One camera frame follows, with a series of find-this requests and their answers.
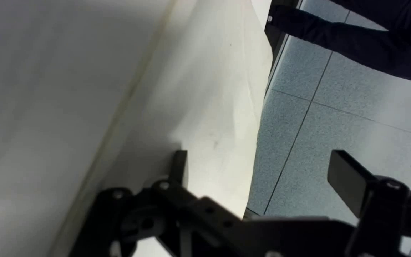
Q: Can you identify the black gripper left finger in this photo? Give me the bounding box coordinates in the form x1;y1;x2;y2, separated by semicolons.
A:
68;148;245;257

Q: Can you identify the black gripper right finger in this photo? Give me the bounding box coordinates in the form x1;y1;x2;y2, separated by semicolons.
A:
327;148;411;257

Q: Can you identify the blue book with yellow spine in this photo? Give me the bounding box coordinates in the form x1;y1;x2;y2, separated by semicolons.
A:
0;0;177;257

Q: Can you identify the black robot mounting cart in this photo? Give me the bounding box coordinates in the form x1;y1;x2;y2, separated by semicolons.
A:
264;0;411;84

